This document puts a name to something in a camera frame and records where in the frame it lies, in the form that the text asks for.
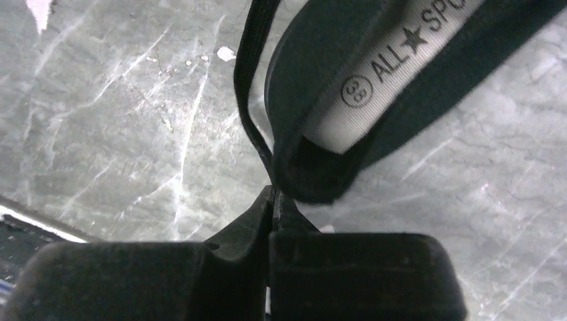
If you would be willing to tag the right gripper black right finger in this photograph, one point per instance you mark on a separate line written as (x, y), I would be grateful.
(357, 276)

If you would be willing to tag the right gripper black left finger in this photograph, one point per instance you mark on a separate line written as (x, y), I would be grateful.
(222, 278)

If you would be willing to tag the black shoe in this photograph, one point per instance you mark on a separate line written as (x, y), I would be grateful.
(350, 82)

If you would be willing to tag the black shoelace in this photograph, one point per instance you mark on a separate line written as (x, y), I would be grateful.
(257, 26)

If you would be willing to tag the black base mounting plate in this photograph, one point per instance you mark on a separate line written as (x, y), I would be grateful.
(20, 240)

